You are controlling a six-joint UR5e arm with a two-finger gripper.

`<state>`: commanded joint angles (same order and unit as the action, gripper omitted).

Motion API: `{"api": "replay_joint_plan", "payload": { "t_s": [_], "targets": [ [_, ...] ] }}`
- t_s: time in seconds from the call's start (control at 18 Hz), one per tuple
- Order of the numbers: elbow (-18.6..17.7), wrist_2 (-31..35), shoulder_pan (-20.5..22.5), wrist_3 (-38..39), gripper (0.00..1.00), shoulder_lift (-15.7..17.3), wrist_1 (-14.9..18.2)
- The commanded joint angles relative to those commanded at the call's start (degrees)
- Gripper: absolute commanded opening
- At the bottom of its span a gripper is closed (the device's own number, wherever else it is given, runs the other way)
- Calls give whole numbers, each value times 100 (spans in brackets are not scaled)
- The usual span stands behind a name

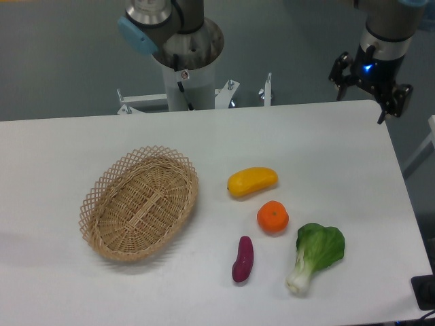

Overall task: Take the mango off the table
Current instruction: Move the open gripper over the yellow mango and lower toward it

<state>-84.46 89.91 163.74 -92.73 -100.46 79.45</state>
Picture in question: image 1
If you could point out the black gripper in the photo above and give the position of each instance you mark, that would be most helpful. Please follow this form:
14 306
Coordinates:
376 77

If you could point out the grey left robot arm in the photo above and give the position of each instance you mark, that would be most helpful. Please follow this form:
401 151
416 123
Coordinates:
187 45

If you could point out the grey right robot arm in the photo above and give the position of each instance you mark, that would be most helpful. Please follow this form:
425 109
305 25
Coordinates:
387 35

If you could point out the yellow mango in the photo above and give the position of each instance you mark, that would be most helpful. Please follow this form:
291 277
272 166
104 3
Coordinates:
251 180

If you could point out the orange tangerine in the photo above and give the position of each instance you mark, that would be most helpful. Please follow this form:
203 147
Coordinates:
272 217

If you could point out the green bok choy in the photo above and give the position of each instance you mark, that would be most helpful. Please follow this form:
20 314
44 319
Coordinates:
317 248

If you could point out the black device at table edge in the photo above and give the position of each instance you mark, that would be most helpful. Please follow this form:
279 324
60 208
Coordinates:
423 287

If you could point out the purple sweet potato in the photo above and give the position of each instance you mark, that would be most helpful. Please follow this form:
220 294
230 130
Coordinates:
244 262

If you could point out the oval woven wicker basket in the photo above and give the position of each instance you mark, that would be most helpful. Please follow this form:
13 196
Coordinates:
139 204

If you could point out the white frame at right edge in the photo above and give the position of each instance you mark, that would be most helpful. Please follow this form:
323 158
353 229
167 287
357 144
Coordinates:
422 152

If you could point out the white metal base frame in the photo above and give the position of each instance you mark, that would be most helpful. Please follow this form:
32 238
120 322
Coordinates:
224 98

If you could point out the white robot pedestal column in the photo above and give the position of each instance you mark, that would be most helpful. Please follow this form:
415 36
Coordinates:
190 89

